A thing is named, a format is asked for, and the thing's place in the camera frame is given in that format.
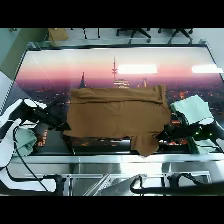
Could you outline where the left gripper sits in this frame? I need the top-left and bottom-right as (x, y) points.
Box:
(46, 113), (72, 132)

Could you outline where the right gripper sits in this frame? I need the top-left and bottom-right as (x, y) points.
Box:
(159, 125), (184, 141)

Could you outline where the brown T-shirt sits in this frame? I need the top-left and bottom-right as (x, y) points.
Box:
(62, 84), (173, 158)

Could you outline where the pale green garment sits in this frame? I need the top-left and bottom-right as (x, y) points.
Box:
(169, 94), (215, 126)
(14, 127), (38, 157)

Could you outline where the brown cardboard box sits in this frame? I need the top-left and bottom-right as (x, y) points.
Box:
(47, 27), (70, 44)

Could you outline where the black office chair base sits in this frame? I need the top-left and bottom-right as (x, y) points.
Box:
(115, 27), (153, 43)
(157, 27), (195, 45)

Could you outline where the black cable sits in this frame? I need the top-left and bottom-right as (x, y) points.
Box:
(12, 125), (50, 193)

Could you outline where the silver frame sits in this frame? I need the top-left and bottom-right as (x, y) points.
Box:
(0, 152), (224, 197)

